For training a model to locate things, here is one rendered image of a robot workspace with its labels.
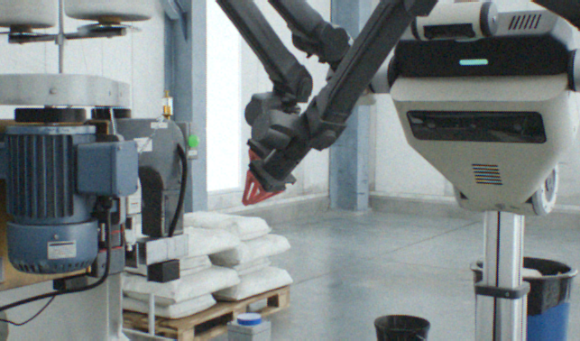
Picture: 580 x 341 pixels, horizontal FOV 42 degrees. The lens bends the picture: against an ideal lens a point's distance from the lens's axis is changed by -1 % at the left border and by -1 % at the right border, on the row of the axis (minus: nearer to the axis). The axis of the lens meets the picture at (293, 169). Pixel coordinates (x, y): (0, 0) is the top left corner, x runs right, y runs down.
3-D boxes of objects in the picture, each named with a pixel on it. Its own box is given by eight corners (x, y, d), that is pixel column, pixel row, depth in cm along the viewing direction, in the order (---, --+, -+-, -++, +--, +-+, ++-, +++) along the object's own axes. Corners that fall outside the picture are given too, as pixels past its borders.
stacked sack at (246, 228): (276, 236, 526) (276, 216, 525) (237, 245, 490) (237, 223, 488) (200, 228, 563) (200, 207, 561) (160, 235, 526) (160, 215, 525)
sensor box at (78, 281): (88, 286, 157) (87, 274, 157) (65, 292, 152) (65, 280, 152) (75, 284, 159) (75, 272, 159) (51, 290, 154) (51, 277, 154)
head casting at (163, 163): (187, 234, 181) (186, 108, 179) (109, 249, 161) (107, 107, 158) (98, 223, 197) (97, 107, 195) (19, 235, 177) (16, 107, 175)
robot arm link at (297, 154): (324, 144, 149) (314, 125, 153) (297, 133, 145) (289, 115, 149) (302, 169, 152) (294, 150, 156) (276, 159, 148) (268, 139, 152)
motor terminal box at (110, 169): (141, 205, 135) (140, 140, 134) (119, 213, 125) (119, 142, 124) (96, 204, 137) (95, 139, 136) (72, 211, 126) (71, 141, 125)
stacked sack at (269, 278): (296, 288, 532) (296, 266, 531) (238, 308, 476) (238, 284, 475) (247, 280, 555) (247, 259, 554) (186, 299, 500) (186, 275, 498)
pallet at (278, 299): (290, 306, 531) (290, 285, 530) (178, 352, 429) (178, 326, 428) (197, 291, 574) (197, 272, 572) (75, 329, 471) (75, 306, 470)
